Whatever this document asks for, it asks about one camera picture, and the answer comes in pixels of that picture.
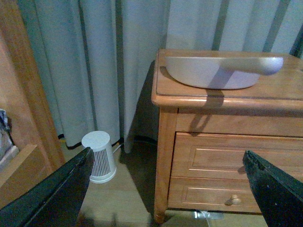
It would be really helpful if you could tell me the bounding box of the round wooden drawer knob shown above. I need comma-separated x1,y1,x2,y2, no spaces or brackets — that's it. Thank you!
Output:
230,195,241,205

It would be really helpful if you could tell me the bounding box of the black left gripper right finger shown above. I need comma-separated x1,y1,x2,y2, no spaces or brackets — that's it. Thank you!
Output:
243,150,303,227

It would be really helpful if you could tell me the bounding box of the light blue curtain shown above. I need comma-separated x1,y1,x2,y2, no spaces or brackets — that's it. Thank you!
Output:
17,0,303,152

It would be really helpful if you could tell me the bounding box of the wooden nightstand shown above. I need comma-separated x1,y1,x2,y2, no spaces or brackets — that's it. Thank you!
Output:
151,49,303,224

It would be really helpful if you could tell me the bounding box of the white round air purifier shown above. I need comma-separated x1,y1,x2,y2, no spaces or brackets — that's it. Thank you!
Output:
81,131,116,183

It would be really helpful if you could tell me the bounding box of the pink plastic dustpan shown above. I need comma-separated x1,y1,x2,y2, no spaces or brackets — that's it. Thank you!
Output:
166,56,284,90

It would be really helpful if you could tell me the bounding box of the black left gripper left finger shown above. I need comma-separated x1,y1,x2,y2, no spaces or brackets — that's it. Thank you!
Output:
0,148,94,227

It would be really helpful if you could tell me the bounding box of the wooden bed frame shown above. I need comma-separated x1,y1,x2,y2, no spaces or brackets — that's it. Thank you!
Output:
0,0,65,206

